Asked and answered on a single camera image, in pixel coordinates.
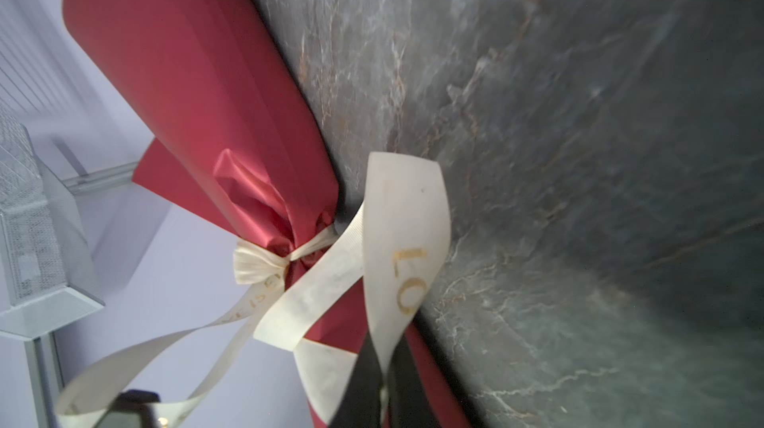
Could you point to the dark red wrapping paper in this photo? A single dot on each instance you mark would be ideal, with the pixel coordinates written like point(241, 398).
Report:
point(235, 143)

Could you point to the long white wire basket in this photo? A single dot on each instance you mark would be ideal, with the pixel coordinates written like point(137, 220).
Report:
point(42, 84)

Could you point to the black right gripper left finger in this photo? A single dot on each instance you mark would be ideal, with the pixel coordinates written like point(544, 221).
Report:
point(361, 406)

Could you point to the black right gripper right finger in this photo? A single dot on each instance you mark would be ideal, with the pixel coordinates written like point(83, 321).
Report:
point(409, 406)

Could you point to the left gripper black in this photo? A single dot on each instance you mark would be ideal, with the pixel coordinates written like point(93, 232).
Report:
point(132, 409)

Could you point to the cream printed ribbon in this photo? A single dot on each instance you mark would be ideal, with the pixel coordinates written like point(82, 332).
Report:
point(394, 247)

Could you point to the small white mesh basket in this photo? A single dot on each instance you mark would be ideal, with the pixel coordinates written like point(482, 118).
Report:
point(21, 187)

